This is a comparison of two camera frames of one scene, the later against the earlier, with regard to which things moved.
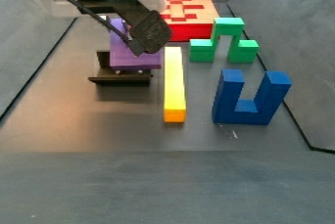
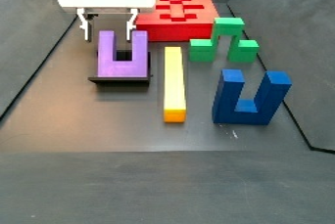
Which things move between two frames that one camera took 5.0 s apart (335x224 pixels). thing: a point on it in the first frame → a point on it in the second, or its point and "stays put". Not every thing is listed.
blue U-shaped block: (233, 111) stays put
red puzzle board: (190, 14) stays put
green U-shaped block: (244, 50) stays put
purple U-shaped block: (123, 58) → (110, 67)
